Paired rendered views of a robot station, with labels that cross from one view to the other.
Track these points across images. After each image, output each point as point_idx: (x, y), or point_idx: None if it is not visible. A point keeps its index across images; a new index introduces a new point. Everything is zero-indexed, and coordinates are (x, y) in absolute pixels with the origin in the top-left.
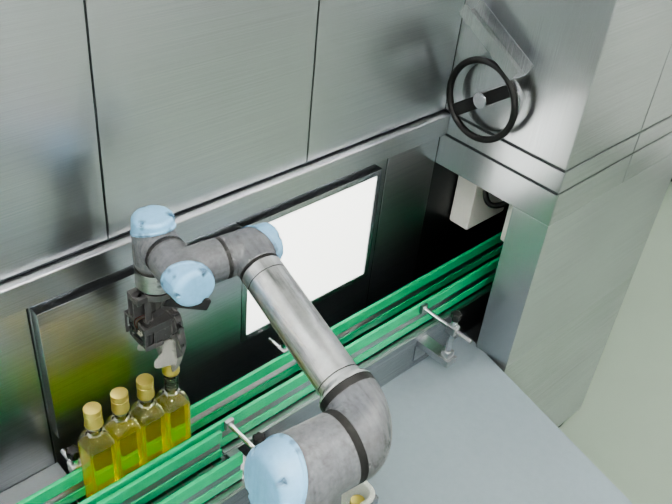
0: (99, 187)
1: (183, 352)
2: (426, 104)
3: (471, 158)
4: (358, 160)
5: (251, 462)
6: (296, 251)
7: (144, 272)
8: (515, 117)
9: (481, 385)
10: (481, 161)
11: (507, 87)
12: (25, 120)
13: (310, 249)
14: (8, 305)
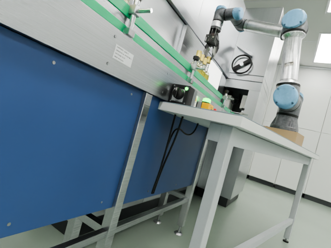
0: (200, 9)
1: (216, 52)
2: (227, 66)
3: (236, 81)
4: (221, 64)
5: (287, 14)
6: (211, 76)
7: (218, 18)
8: (251, 64)
9: None
10: (239, 81)
11: (249, 58)
12: None
13: (212, 79)
14: (185, 15)
